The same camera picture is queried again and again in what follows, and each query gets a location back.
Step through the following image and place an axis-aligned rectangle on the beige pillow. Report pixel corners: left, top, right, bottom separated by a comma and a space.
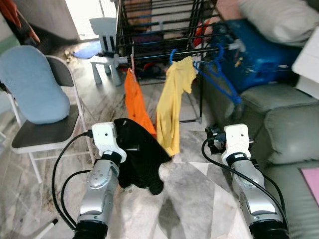
237, 0, 319, 48

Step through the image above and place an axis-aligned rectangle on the pink plastic hanger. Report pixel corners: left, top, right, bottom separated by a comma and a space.
129, 54, 137, 74

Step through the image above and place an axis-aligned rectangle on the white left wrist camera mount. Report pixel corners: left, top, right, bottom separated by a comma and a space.
91, 122, 127, 164

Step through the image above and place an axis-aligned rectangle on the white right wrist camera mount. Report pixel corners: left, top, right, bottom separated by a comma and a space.
221, 124, 253, 166

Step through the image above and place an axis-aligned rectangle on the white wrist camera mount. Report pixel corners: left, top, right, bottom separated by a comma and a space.
91, 122, 127, 164
221, 124, 253, 166

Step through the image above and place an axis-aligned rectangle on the orange t-shirt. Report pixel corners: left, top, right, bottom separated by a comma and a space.
123, 67, 157, 138

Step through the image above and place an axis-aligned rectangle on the small pale plastic chair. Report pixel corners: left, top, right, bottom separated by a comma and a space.
89, 17, 124, 87

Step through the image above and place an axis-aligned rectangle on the pink mat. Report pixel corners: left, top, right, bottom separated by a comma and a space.
299, 168, 319, 206

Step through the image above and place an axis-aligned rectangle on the white folding chair black seat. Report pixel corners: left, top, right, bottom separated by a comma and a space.
0, 54, 96, 184

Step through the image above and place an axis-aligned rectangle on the white drawer box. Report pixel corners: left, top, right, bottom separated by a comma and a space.
292, 26, 319, 99

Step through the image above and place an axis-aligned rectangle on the black metal drying rack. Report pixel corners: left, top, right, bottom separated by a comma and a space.
114, 0, 248, 123

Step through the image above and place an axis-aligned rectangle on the yellow polo shirt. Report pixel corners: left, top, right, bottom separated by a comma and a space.
156, 55, 198, 158

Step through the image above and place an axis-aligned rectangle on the black garment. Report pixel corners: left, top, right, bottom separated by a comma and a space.
114, 118, 173, 196

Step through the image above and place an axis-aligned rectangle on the blue suitcase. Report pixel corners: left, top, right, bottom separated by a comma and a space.
213, 19, 303, 94

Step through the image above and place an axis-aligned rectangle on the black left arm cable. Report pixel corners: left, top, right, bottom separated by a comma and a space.
51, 129, 95, 231
61, 169, 93, 227

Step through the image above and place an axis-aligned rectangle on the green leather sofa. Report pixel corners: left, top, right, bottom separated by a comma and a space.
201, 82, 319, 239

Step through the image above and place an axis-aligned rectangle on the light blue cushion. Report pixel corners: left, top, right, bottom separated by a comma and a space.
0, 45, 71, 125

